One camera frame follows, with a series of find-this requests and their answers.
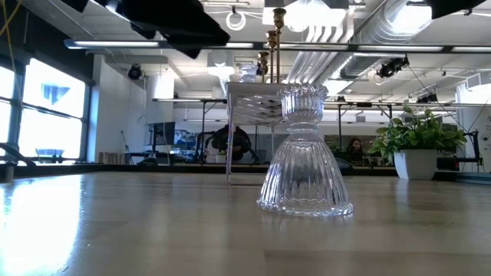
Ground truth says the green plant in white pot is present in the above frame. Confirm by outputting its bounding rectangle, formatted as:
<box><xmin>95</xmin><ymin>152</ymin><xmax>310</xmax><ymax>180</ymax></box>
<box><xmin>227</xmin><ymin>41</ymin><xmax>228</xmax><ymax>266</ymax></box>
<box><xmin>368</xmin><ymin>105</ymin><xmax>468</xmax><ymax>181</ymax></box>

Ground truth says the wooden slat crate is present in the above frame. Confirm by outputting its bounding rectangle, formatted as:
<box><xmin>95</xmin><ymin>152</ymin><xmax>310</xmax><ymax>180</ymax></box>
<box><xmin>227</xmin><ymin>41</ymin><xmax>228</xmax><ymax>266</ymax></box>
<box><xmin>97</xmin><ymin>152</ymin><xmax>127</xmax><ymax>165</ymax></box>

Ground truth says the black track spotlight cluster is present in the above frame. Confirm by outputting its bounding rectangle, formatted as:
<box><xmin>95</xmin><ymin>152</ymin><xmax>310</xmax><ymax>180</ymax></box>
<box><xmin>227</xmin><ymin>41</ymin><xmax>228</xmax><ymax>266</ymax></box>
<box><xmin>375</xmin><ymin>54</ymin><xmax>410</xmax><ymax>80</ymax></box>

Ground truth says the tall gold candlestick holder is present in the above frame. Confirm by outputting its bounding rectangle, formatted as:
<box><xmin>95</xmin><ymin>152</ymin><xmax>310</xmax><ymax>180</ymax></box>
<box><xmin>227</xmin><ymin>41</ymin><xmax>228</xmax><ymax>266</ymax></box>
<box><xmin>272</xmin><ymin>6</ymin><xmax>287</xmax><ymax>84</ymax></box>

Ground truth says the person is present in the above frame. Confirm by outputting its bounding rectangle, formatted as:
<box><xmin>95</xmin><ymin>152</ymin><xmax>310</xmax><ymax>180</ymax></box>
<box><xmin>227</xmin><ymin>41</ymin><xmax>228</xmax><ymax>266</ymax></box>
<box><xmin>344</xmin><ymin>136</ymin><xmax>365</xmax><ymax>166</ymax></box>
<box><xmin>209</xmin><ymin>124</ymin><xmax>262</xmax><ymax>165</ymax></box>

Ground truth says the white square light panel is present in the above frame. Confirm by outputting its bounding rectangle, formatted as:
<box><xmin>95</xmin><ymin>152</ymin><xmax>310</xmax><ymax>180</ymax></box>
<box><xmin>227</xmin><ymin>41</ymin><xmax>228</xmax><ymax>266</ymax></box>
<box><xmin>262</xmin><ymin>0</ymin><xmax>351</xmax><ymax>28</ymax></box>

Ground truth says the silver spiral ventilation duct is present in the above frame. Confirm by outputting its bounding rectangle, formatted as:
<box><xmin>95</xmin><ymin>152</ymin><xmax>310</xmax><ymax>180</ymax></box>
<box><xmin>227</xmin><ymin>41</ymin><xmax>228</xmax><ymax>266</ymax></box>
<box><xmin>337</xmin><ymin>0</ymin><xmax>448</xmax><ymax>80</ymax></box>

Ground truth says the white lattice rack shelf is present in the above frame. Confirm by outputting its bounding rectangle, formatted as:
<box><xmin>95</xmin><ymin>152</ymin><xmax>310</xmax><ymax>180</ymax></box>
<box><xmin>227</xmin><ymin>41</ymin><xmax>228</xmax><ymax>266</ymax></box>
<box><xmin>225</xmin><ymin>80</ymin><xmax>331</xmax><ymax>187</ymax></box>

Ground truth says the dark computer monitor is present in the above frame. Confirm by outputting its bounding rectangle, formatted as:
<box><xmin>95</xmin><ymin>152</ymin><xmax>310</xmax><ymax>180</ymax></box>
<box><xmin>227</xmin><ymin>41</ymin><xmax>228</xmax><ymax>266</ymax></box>
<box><xmin>147</xmin><ymin>121</ymin><xmax>176</xmax><ymax>146</ymax></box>

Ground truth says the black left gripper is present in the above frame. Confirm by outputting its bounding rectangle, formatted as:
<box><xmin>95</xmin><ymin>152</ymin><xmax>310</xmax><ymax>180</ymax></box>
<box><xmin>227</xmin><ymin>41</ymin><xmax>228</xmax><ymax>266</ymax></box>
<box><xmin>114</xmin><ymin>0</ymin><xmax>231</xmax><ymax>59</ymax></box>

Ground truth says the black ceiling spotlight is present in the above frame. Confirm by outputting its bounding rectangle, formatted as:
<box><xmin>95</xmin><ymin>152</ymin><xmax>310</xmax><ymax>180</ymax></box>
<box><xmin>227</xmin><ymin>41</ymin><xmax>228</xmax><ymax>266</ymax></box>
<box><xmin>127</xmin><ymin>64</ymin><xmax>143</xmax><ymax>81</ymax></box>

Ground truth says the black aluminium table frame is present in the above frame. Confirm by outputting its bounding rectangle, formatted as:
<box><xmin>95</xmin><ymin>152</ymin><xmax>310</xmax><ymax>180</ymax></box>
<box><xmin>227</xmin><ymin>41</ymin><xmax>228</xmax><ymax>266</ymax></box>
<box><xmin>0</xmin><ymin>142</ymin><xmax>491</xmax><ymax>186</ymax></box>

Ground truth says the white coiled cable ring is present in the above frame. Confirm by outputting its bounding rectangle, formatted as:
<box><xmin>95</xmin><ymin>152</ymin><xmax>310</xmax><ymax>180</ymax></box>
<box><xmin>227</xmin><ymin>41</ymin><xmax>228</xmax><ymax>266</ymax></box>
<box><xmin>225</xmin><ymin>10</ymin><xmax>247</xmax><ymax>31</ymax></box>

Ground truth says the clear ribbed glass candle holder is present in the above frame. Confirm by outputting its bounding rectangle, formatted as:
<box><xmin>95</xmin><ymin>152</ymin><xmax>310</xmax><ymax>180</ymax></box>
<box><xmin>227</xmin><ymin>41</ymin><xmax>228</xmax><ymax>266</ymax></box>
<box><xmin>239</xmin><ymin>62</ymin><xmax>259</xmax><ymax>84</ymax></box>
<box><xmin>255</xmin><ymin>82</ymin><xmax>354</xmax><ymax>219</ymax></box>

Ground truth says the black metal stand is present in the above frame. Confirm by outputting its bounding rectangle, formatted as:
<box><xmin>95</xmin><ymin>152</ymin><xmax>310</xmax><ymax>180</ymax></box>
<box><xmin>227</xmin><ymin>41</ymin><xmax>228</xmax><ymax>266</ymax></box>
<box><xmin>437</xmin><ymin>129</ymin><xmax>483</xmax><ymax>173</ymax></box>

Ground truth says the long linear light bar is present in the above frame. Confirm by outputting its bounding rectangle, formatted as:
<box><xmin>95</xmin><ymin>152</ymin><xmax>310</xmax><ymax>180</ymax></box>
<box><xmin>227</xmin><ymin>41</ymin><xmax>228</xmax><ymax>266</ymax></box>
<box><xmin>63</xmin><ymin>38</ymin><xmax>491</xmax><ymax>54</ymax></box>

